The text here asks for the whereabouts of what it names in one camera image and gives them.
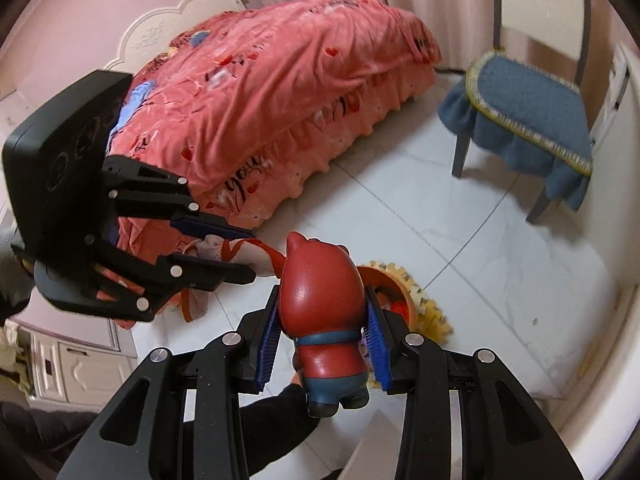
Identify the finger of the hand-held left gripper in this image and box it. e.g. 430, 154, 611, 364
102, 155, 257, 239
87, 236, 258, 323

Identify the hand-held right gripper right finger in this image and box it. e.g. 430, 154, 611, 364
365, 286, 584, 480

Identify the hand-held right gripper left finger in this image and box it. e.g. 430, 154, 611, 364
59, 285, 281, 480

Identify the white bag with orange straps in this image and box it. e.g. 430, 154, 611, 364
177, 232, 287, 324

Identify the orange round bin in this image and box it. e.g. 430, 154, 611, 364
357, 265, 417, 332

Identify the red pig figurine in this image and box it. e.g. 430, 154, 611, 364
277, 231, 372, 405

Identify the yellow foam puzzle mat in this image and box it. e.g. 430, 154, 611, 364
367, 259, 454, 347

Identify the pink printed blanket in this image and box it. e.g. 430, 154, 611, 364
97, 0, 442, 332

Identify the white nightstand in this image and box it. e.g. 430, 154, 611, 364
27, 326, 137, 404

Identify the white carved headboard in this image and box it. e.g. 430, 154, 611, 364
101, 0, 249, 74

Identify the blue fringed seat cushion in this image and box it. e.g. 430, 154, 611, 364
438, 49, 595, 212

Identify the white folding chair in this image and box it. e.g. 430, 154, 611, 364
451, 0, 597, 225

